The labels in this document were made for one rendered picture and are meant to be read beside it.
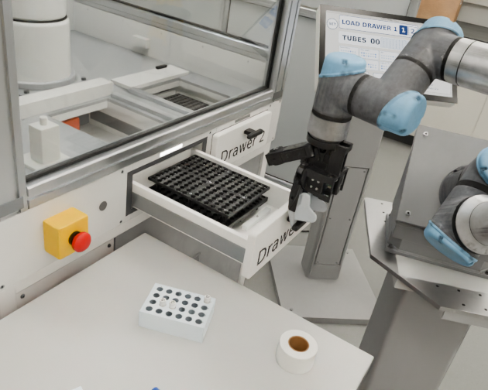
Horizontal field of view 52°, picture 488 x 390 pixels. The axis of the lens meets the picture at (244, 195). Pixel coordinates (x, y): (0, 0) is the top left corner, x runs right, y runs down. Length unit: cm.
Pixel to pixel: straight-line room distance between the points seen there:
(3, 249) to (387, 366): 104
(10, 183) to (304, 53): 214
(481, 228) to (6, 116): 83
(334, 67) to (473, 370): 166
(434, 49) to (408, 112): 13
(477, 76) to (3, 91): 73
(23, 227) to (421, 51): 75
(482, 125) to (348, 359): 320
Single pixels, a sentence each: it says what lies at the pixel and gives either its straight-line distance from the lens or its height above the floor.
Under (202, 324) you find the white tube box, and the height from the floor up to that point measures 80.
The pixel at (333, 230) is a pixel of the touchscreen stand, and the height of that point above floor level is 31.
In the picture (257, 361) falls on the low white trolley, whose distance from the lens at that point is 95.
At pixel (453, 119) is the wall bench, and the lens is 406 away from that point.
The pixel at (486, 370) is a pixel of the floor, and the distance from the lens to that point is 235.
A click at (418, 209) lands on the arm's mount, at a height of 89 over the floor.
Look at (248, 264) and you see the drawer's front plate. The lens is 100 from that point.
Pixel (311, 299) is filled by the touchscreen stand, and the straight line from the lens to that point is 224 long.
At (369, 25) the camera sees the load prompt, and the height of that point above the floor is 116.
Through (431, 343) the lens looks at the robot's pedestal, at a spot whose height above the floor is 54.
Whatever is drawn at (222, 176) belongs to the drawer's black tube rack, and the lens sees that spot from 119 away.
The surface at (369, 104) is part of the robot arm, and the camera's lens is 87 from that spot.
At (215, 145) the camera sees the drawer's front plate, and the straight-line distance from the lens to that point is 134.
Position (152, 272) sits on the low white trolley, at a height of 76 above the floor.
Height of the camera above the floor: 146
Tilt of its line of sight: 30 degrees down
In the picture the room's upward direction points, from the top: 10 degrees clockwise
